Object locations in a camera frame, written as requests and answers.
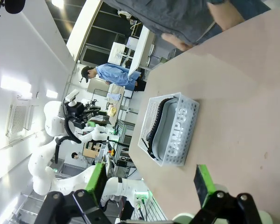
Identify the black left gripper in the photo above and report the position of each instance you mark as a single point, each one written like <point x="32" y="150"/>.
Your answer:
<point x="76" y="110"/>

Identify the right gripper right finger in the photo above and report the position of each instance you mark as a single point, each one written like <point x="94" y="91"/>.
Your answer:
<point x="205" y="186"/>

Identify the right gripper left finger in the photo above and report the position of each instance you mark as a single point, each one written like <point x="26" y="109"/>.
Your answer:
<point x="93" y="186"/>

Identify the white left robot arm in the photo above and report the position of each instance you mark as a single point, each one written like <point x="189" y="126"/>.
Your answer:
<point x="39" y="163"/>

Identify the white perforated plastic basket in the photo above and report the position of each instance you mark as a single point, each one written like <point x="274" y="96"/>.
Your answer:
<point x="177" y="140"/>

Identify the person's right hand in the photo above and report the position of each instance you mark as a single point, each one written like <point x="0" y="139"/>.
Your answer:
<point x="177" y="43"/>

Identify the person's left hand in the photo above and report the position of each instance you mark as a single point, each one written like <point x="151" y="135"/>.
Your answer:
<point x="226" y="17"/>

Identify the seated person in white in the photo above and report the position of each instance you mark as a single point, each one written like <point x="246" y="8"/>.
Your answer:
<point x="79" y="158"/>

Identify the person blue shirt black cap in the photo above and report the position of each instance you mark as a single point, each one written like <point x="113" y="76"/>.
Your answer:
<point x="114" y="74"/>

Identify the white ceiling vent grille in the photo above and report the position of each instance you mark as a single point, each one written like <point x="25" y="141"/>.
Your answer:
<point x="21" y="120"/>

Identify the person in grey jacket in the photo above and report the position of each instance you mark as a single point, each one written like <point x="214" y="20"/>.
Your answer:
<point x="158" y="14"/>

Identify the white camera box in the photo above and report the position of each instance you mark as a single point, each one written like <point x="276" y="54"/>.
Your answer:
<point x="72" y="96"/>

